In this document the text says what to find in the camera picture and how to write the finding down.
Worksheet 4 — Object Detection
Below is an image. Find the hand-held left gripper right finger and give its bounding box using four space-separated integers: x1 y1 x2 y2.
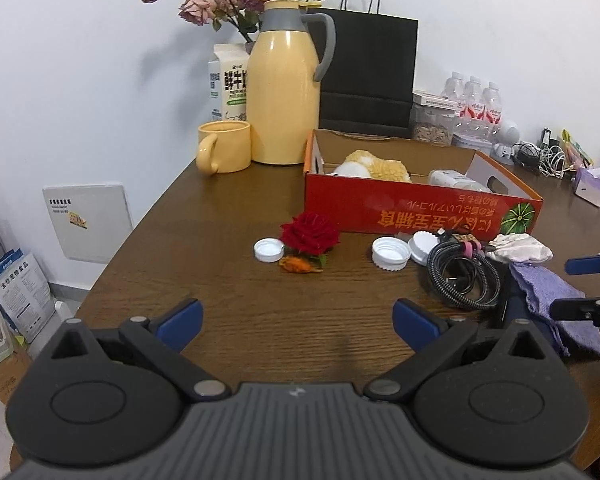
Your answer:
364 298 553 402

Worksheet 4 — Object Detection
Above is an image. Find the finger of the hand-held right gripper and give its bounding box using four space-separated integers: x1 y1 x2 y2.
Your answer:
551 294 600 343
565 245 600 277

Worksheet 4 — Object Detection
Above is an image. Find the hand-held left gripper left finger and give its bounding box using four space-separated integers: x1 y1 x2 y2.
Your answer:
40 298 231 402

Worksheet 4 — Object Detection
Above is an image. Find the purple knitted cloth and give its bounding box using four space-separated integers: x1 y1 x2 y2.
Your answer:
510 262 600 358

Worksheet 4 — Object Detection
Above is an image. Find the black braided cable coil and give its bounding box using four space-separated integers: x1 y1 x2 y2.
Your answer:
425 230 503 309

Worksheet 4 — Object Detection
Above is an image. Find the dark blue pouch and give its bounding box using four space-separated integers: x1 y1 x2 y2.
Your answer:
485 280 566 357

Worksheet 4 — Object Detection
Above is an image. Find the white cloth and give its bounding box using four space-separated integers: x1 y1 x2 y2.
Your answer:
486 233 553 263

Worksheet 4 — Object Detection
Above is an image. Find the large ribbed white cap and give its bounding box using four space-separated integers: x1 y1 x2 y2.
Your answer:
371 236 412 271

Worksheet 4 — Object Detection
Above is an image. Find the small white bottle cap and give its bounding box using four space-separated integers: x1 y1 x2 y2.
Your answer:
254 238 285 263

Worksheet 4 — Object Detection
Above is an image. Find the red cardboard box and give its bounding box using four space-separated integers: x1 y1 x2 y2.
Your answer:
303 129 544 236

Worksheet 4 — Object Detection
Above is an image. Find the red rose flower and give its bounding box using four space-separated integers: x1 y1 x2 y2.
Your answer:
279 211 342 267

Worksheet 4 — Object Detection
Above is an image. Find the purple tissue pack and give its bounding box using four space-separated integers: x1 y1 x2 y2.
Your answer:
574 165 600 207

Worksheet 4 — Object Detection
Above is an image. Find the yellow green packet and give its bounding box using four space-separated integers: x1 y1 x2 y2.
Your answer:
560 129 593 168

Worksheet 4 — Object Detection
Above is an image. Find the orange dried flower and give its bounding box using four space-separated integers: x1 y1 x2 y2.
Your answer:
279 256 325 275

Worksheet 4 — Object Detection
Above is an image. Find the white plastic bottle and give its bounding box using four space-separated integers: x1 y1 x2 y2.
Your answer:
427 170 493 192

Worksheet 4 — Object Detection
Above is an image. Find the white round toy robot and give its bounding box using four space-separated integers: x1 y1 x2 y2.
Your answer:
492 119 522 161

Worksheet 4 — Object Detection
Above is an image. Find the yellow white plush toy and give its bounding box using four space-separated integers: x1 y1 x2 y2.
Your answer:
327 150 412 183

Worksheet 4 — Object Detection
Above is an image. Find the clear plastic container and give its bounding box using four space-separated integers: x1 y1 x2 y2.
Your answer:
452 132 493 158

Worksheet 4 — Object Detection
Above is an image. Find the blue white carton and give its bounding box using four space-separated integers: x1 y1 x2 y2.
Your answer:
0 248 51 343

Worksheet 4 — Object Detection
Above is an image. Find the yellow ceramic mug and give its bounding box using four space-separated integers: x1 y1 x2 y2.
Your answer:
196 121 252 176

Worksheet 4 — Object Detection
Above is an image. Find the clear jar of seeds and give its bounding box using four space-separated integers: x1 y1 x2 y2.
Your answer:
410 102 456 147

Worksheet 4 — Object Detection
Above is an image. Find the flat white box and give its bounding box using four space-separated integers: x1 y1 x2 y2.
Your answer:
412 90 458 109

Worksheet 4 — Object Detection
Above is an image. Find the white milk carton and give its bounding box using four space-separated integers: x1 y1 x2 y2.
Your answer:
208 43 253 123

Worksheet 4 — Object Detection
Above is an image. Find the yellow thermos jug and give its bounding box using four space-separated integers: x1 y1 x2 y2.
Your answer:
246 0 337 166

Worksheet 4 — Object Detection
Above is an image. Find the black paper bag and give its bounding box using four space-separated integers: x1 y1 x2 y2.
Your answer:
319 0 419 140

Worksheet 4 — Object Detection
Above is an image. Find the tangle of charger cables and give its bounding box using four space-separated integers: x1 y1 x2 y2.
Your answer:
512 129 581 178

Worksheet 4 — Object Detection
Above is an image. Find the white wall panel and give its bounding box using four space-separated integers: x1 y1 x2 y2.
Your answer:
42 184 133 263

